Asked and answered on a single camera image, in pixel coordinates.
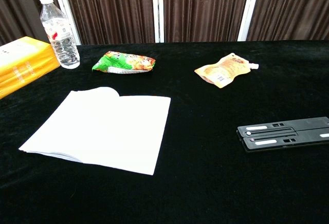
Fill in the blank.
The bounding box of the green snack bag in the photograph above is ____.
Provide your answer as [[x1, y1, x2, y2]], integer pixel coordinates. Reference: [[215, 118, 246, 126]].
[[92, 50, 156, 74]]

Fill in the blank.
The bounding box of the orange spouted drink pouch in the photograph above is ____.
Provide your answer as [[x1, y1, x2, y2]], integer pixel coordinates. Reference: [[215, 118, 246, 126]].
[[194, 52, 260, 89]]

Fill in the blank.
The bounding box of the black velvet tablecloth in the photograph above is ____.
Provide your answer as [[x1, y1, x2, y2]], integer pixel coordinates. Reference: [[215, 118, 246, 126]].
[[0, 40, 329, 224]]

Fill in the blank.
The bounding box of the brown pleated curtain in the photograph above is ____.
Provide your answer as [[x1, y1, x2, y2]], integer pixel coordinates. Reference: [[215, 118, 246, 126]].
[[0, 0, 329, 46]]

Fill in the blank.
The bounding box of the clear plastic water bottle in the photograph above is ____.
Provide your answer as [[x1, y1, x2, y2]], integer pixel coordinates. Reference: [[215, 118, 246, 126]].
[[38, 0, 81, 69]]

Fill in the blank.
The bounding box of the black folding stand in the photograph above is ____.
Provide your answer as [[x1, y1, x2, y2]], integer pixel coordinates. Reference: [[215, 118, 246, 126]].
[[236, 116, 329, 153]]

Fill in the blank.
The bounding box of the yellow tissue pack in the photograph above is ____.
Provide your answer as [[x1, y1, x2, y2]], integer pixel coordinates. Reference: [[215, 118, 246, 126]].
[[0, 36, 61, 100]]

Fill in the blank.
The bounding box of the white partition frame post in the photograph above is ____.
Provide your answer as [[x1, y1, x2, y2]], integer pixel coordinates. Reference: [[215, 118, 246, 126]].
[[49, 0, 82, 46], [237, 0, 263, 42], [151, 0, 165, 44]]

